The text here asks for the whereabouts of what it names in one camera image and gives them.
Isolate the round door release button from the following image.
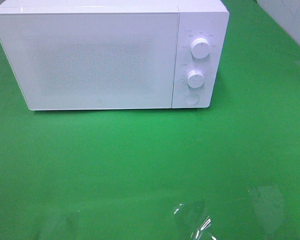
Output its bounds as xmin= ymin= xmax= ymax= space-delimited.
xmin=184 ymin=93 xmax=200 ymax=106

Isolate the white microwave door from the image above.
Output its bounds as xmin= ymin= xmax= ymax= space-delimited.
xmin=0 ymin=13 xmax=179 ymax=111

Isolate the upper white power knob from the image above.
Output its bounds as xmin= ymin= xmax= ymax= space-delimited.
xmin=190 ymin=36 xmax=211 ymax=59

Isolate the white microwave oven body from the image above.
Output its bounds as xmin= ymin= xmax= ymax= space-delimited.
xmin=0 ymin=0 xmax=230 ymax=109

